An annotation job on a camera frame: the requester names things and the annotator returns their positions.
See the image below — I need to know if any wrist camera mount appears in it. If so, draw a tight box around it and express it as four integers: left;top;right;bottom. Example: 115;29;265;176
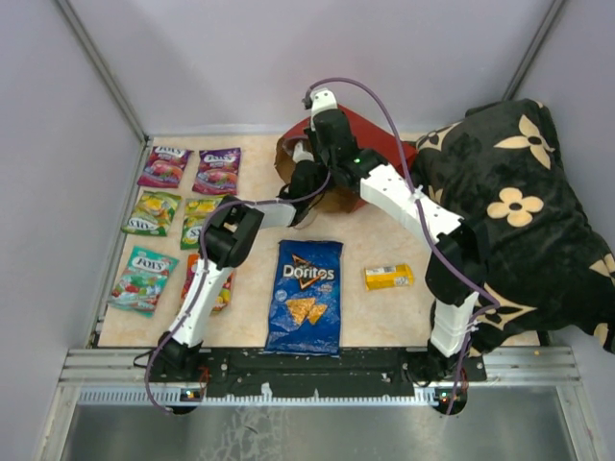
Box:
303;87;338;117
283;138;314;164

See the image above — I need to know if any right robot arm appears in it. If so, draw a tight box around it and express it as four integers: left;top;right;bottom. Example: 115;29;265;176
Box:
306;91;488;380

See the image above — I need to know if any purple snack packet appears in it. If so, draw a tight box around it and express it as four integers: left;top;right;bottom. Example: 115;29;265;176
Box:
137;145;192;188

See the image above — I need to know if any orange Fox's fruits packet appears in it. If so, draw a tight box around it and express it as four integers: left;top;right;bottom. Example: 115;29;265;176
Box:
181;253;234;312

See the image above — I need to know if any blue snack packet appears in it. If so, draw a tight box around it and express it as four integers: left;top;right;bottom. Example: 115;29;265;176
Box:
264;240;343;356

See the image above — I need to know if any teal Fox's candy packet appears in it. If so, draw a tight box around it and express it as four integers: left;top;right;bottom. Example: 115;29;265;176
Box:
107;246;179;318

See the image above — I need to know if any aluminium frame rail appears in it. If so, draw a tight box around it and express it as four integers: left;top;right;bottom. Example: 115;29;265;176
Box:
57;347;582;409

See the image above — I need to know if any green Fox's spring tea packet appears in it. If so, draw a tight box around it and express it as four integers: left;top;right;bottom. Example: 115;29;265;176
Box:
180;195;223;251

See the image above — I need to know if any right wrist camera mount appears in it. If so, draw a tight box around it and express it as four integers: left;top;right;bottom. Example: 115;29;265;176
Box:
303;87;338;117

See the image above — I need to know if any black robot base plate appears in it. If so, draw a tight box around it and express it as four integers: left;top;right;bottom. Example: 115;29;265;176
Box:
143;345;487;400

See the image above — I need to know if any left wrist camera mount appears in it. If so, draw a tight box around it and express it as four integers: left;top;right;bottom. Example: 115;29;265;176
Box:
283;138;314;164

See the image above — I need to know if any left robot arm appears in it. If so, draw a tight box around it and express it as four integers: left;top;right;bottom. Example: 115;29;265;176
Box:
145;160;332;381

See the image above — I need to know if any yellow snack bar packet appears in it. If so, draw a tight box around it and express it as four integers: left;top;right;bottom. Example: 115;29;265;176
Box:
363;263;414;291

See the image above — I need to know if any black floral blanket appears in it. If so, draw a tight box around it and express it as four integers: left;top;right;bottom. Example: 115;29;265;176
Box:
411;99;614;356

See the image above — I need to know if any red paper bag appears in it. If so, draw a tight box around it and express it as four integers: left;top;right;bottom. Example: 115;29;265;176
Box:
274;106;403;213

